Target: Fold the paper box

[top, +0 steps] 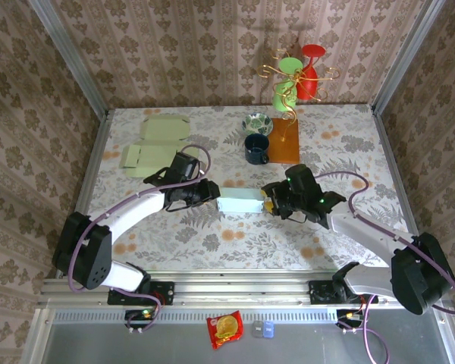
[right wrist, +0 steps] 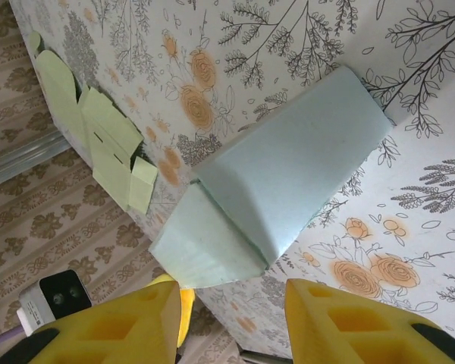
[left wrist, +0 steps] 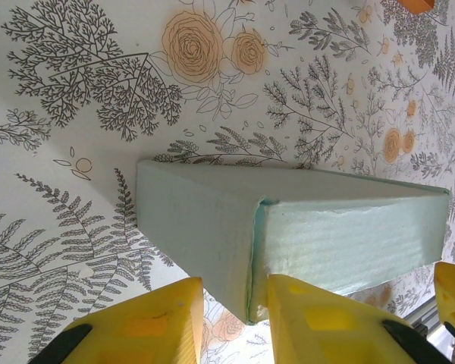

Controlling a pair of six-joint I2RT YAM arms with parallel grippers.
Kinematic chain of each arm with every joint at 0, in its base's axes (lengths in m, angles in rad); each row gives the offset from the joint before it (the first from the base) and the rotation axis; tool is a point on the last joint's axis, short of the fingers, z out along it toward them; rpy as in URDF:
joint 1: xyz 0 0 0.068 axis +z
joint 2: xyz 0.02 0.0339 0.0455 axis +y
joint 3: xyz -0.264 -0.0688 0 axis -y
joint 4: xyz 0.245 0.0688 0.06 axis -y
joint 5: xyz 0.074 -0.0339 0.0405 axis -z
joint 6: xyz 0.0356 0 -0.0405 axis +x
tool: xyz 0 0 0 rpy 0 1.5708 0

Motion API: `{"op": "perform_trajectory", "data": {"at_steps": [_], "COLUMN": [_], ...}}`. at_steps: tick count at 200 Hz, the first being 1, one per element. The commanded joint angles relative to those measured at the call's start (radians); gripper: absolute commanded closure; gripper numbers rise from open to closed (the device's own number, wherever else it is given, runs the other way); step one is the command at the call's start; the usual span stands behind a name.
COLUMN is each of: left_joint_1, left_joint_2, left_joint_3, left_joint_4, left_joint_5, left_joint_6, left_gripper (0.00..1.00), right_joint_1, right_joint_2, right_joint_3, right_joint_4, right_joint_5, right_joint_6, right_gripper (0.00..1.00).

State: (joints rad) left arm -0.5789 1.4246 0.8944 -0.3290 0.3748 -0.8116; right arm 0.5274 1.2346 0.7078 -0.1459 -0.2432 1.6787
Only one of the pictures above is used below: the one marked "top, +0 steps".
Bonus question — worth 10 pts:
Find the gold wire glass stand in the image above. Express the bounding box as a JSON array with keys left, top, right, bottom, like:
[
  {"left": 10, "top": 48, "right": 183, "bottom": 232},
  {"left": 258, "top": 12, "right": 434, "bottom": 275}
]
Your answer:
[{"left": 256, "top": 48, "right": 341, "bottom": 143}]

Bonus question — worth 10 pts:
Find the aluminium frame rail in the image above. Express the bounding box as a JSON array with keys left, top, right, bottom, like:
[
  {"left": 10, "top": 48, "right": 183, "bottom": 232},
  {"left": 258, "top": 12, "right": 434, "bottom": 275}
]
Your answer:
[{"left": 37, "top": 269, "right": 448, "bottom": 308}]

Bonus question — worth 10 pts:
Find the dark blue mug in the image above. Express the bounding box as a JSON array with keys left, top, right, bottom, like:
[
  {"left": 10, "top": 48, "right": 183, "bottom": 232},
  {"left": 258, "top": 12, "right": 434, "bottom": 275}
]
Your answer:
[{"left": 243, "top": 133, "right": 271, "bottom": 166}]

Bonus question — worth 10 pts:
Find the leaf pattern bowl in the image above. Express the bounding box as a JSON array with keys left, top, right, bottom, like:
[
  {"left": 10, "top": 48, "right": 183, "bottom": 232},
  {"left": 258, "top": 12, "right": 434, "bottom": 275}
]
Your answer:
[{"left": 241, "top": 112, "right": 274, "bottom": 137}]

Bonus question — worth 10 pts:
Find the red snack packet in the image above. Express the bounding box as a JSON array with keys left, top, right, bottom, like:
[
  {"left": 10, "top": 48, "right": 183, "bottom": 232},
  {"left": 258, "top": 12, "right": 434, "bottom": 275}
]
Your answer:
[{"left": 206, "top": 309, "right": 245, "bottom": 350}]

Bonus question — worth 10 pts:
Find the floral printed table cover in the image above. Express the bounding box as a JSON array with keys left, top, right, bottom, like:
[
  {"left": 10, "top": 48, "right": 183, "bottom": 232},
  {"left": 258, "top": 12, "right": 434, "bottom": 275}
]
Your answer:
[{"left": 77, "top": 105, "right": 418, "bottom": 272}]

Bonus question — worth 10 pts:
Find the red plastic goblet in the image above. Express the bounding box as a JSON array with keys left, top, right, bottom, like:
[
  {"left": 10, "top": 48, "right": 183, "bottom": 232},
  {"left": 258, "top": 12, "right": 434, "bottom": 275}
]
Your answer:
[{"left": 296, "top": 44, "right": 327, "bottom": 102}]

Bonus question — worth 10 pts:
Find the black connector board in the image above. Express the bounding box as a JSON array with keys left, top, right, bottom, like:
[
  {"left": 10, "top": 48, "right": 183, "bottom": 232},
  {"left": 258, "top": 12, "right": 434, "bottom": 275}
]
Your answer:
[
  {"left": 124, "top": 309, "right": 161, "bottom": 330},
  {"left": 335, "top": 309, "right": 366, "bottom": 330}
]

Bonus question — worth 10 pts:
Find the aluminium side rail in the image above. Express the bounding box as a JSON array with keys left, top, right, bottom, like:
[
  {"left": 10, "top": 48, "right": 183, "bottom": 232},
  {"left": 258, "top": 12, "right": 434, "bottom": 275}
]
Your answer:
[
  {"left": 66, "top": 109, "right": 113, "bottom": 278},
  {"left": 370, "top": 105, "right": 431, "bottom": 274}
]

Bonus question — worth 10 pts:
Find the aluminium frame post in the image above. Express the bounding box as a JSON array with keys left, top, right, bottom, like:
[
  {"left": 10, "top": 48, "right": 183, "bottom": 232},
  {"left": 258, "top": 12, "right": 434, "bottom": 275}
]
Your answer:
[
  {"left": 27, "top": 0, "right": 111, "bottom": 119},
  {"left": 370, "top": 0, "right": 447, "bottom": 115}
]

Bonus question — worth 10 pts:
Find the teal paper box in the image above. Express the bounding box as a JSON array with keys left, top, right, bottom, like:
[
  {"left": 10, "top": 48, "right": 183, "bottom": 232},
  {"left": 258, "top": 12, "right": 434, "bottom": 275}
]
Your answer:
[{"left": 216, "top": 187, "right": 266, "bottom": 215}]

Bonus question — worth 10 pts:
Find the grey metal tray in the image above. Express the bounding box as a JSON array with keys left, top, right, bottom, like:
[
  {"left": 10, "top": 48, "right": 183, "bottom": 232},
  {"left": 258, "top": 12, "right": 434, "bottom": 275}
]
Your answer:
[{"left": 20, "top": 306, "right": 455, "bottom": 364}]

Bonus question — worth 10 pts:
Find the orange wooden base board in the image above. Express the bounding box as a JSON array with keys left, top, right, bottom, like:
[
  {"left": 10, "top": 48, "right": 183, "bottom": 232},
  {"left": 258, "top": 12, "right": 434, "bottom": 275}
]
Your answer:
[{"left": 267, "top": 117, "right": 302, "bottom": 165}]

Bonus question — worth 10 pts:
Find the green plastic goblet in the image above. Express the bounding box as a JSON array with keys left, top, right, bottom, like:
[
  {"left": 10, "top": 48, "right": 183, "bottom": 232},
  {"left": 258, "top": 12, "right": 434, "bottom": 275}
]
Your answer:
[{"left": 271, "top": 57, "right": 304, "bottom": 113}]

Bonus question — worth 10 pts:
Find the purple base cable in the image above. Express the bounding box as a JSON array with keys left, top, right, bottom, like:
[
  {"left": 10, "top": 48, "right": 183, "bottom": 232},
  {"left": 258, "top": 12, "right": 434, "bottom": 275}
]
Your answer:
[
  {"left": 121, "top": 291, "right": 164, "bottom": 335},
  {"left": 339, "top": 293, "right": 391, "bottom": 364}
]

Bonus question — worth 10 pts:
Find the pale green paper box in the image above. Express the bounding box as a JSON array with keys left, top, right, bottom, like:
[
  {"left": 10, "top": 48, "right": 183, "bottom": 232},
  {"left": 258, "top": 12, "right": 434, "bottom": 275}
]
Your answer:
[{"left": 120, "top": 115, "right": 193, "bottom": 179}]

